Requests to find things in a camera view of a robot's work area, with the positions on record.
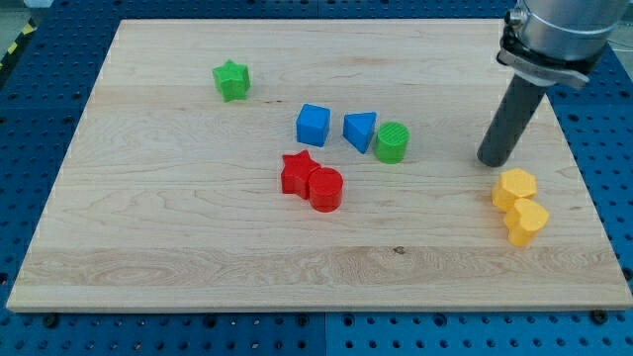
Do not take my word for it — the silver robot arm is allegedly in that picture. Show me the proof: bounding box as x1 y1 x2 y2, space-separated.
497 0 629 89

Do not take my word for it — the red star block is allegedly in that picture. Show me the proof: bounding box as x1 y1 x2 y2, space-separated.
281 149 320 200

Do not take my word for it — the green star block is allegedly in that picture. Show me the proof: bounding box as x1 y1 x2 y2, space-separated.
212 59 250 102

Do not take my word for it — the red cylinder block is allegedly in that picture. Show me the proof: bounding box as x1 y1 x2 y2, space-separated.
308 167 344 213

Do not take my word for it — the light wooden board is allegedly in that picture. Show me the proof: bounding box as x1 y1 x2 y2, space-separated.
7 20 632 312

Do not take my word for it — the blue cube block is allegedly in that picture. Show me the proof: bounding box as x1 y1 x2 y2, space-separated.
296 104 330 147

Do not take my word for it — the blue triangle block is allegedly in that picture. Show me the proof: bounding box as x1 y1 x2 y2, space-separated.
343 112 377 154

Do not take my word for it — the green cylinder block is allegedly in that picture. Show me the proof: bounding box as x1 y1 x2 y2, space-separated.
374 122 409 164

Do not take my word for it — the yellow hexagon block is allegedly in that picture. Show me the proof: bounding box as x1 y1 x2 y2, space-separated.
492 168 537 212

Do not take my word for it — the yellow heart block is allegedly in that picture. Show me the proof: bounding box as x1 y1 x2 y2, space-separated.
503 198 550 247

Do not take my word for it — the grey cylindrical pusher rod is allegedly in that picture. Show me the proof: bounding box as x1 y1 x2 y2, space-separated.
477 74 547 167

